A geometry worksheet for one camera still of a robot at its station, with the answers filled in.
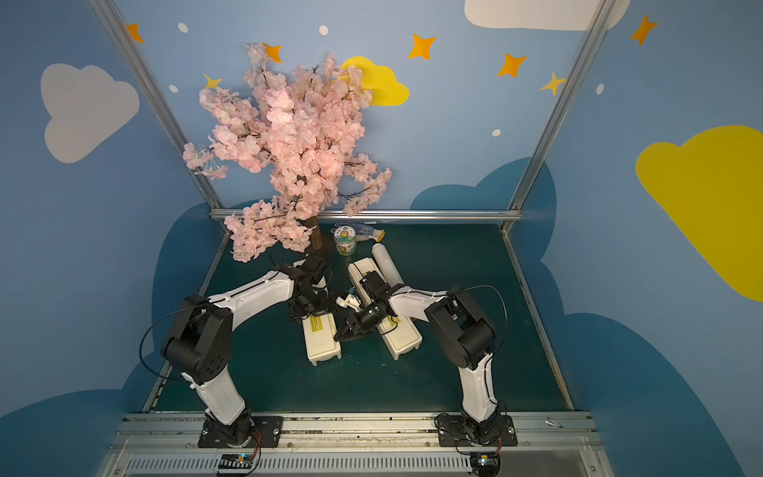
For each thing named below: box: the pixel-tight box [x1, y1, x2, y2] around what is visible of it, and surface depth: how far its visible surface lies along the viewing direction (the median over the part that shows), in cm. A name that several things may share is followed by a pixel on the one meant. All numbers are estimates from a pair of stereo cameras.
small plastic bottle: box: [354, 223, 386, 243], surface depth 121 cm
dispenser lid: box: [302, 312, 342, 367], surface depth 84 cm
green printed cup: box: [333, 225, 356, 257], surface depth 110 cm
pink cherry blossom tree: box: [182, 42, 393, 264], surface depth 77 cm
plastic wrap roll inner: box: [371, 242, 405, 288], surface depth 107 cm
